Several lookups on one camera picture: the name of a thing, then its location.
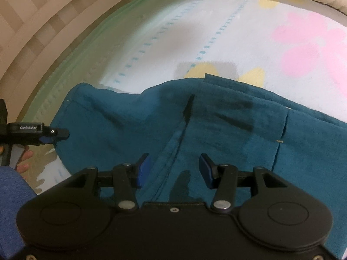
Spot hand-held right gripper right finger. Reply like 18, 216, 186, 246
198, 153, 288, 213

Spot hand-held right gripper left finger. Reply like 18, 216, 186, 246
63, 153, 150, 213

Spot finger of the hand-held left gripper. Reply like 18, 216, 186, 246
39, 128, 70, 143

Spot teal pants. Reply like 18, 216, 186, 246
50, 73, 347, 258

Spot person's left hand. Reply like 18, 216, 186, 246
0, 145, 34, 173

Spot person's blue clothed leg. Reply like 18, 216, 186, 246
0, 166, 38, 260

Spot white floral bed sheet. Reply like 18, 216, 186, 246
28, 0, 244, 130

